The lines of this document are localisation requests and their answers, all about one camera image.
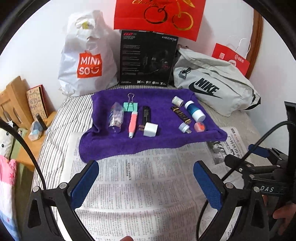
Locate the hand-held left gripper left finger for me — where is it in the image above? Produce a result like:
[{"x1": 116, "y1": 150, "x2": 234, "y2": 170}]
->
[{"x1": 20, "y1": 160, "x2": 100, "y2": 241}]

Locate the black and gold tube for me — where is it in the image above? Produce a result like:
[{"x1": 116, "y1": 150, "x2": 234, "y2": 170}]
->
[{"x1": 170, "y1": 105, "x2": 192, "y2": 124}]

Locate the pink printed cloth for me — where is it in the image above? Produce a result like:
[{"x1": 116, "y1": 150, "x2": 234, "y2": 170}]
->
[{"x1": 0, "y1": 155, "x2": 26, "y2": 241}]

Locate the large red paper bag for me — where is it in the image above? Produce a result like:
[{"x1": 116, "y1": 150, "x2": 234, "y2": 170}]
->
[{"x1": 113, "y1": 0, "x2": 206, "y2": 42}]

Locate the pink round container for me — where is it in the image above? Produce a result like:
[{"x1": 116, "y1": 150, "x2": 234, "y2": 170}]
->
[{"x1": 193, "y1": 122, "x2": 207, "y2": 133}]

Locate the wooden bedside furniture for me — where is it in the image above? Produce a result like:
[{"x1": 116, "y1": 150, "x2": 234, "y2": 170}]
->
[{"x1": 0, "y1": 76, "x2": 57, "y2": 172}]

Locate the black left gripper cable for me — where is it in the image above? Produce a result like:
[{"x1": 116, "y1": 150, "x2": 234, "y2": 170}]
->
[{"x1": 0, "y1": 119, "x2": 47, "y2": 195}]

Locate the white spotted plush toy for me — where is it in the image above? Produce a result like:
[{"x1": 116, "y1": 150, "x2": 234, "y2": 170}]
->
[{"x1": 0, "y1": 126, "x2": 18, "y2": 160}]

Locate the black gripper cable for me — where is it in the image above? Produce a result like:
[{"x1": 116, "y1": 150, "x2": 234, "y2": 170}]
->
[
  {"x1": 0, "y1": 119, "x2": 47, "y2": 195},
  {"x1": 195, "y1": 120, "x2": 296, "y2": 241}
]

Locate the white plastic shopping bag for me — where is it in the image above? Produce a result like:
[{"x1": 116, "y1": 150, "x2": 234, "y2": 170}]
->
[{"x1": 58, "y1": 10, "x2": 119, "y2": 96}]

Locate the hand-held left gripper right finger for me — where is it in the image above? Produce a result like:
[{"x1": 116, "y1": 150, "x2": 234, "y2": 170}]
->
[{"x1": 193, "y1": 160, "x2": 278, "y2": 241}]

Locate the brown wooden frame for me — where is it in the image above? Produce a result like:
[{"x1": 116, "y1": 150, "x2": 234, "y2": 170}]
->
[{"x1": 245, "y1": 9, "x2": 264, "y2": 79}]

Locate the clear plastic pill bottle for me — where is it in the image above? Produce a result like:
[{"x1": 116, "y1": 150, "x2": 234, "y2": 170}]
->
[{"x1": 108, "y1": 102, "x2": 125, "y2": 133}]

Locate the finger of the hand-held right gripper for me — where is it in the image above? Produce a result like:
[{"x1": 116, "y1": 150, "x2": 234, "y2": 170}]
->
[
  {"x1": 248, "y1": 144, "x2": 289, "y2": 163},
  {"x1": 225, "y1": 154, "x2": 287, "y2": 179}
]

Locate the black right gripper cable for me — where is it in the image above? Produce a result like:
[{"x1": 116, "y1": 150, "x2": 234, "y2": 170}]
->
[{"x1": 195, "y1": 120, "x2": 296, "y2": 241}]

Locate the grey sling bag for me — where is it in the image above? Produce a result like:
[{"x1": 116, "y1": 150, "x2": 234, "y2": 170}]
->
[{"x1": 173, "y1": 47, "x2": 261, "y2": 117}]

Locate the small white jar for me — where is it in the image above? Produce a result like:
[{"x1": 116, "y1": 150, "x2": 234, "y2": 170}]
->
[{"x1": 171, "y1": 96, "x2": 184, "y2": 107}]

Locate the pink and white pen tool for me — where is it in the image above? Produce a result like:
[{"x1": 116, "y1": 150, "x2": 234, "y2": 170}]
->
[{"x1": 128, "y1": 111, "x2": 139, "y2": 139}]

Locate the blue and white bottle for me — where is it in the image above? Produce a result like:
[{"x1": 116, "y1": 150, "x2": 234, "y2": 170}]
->
[{"x1": 184, "y1": 100, "x2": 206, "y2": 122}]

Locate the black product box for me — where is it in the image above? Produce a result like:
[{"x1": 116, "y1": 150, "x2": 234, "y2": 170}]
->
[{"x1": 118, "y1": 30, "x2": 179, "y2": 87}]

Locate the newspaper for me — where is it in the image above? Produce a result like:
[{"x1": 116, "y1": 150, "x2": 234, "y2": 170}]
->
[{"x1": 53, "y1": 126, "x2": 259, "y2": 241}]

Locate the light blue packet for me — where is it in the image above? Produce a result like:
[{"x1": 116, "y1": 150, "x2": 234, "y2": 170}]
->
[{"x1": 28, "y1": 120, "x2": 45, "y2": 141}]

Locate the white charger plug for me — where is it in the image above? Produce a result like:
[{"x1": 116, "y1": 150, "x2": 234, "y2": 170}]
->
[{"x1": 138, "y1": 122, "x2": 159, "y2": 137}]

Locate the patterned notebook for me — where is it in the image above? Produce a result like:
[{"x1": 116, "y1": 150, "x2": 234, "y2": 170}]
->
[{"x1": 26, "y1": 85, "x2": 49, "y2": 120}]

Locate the purple towel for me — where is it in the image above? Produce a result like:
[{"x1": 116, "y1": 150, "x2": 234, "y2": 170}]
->
[{"x1": 79, "y1": 88, "x2": 228, "y2": 163}]

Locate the small red paper bag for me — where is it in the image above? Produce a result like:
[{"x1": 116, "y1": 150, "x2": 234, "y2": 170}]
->
[{"x1": 211, "y1": 38, "x2": 251, "y2": 79}]

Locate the person's right hand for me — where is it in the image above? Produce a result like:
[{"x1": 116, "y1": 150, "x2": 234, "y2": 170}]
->
[{"x1": 273, "y1": 202, "x2": 296, "y2": 232}]

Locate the white usb light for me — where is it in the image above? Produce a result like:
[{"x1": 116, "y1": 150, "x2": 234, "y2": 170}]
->
[{"x1": 179, "y1": 122, "x2": 192, "y2": 134}]

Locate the teal binder clip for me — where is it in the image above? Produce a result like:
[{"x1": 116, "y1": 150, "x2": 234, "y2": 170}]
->
[{"x1": 122, "y1": 93, "x2": 138, "y2": 113}]

